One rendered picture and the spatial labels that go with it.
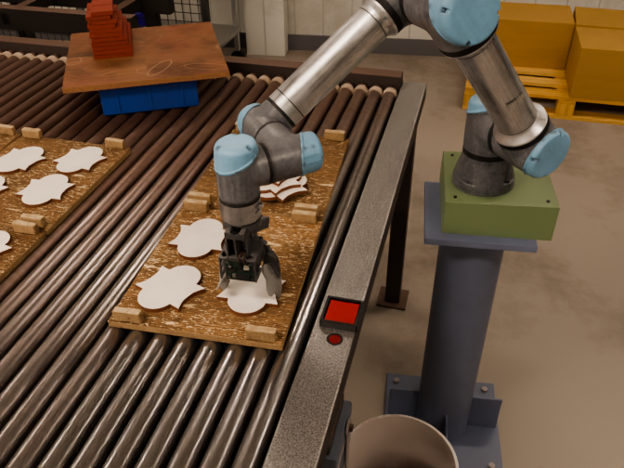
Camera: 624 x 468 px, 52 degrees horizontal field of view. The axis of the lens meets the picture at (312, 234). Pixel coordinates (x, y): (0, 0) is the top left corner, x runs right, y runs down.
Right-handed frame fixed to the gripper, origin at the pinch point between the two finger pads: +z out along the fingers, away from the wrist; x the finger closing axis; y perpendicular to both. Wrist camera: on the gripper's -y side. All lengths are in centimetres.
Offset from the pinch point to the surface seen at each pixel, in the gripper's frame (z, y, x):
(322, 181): 1.2, -45.2, 6.3
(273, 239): 0.9, -18.5, -0.2
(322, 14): 71, -388, -58
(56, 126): 3, -64, -80
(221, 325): 0.5, 10.4, -3.2
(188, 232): -0.3, -15.9, -19.6
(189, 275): -0.5, -1.5, -13.9
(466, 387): 68, -41, 52
